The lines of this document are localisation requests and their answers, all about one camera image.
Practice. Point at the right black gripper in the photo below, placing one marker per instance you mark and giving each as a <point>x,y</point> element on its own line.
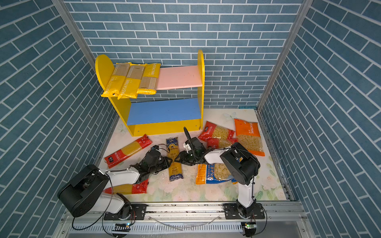
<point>183,158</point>

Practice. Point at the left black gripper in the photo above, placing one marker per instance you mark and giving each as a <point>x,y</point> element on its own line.
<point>165,161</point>

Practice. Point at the blue spaghetti bag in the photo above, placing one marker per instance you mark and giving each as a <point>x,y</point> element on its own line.
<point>175,169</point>

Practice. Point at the blue orange shell pasta bag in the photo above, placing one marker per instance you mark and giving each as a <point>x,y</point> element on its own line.
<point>213,174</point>

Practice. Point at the red spaghetti bag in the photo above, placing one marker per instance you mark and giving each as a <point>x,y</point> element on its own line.
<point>127,189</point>
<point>127,151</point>

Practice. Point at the yellow spaghetti bag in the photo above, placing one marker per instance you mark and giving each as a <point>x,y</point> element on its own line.
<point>149,80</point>
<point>117,80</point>
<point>132,82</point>

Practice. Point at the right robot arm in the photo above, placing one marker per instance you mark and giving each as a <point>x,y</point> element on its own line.
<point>242,165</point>

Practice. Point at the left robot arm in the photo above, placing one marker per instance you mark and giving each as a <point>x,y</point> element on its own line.
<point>92,189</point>

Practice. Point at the yellow shelf with coloured boards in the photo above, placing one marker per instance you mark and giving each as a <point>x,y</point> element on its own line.
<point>160,117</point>

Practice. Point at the red macaroni bag lower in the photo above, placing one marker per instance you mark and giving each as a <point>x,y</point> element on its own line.
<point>220,143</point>

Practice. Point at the red macaroni bag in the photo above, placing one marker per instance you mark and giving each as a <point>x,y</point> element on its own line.
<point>212,130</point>
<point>220,143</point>

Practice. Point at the red macaroni bag upper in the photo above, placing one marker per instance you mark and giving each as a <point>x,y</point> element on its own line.
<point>212,130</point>

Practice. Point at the orange macaroni bag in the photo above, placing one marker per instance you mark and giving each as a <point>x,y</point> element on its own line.
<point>248,135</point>

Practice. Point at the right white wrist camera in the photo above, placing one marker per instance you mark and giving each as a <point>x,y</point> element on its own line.
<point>187,147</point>

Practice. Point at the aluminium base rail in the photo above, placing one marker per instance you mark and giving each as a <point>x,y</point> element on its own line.
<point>271,219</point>

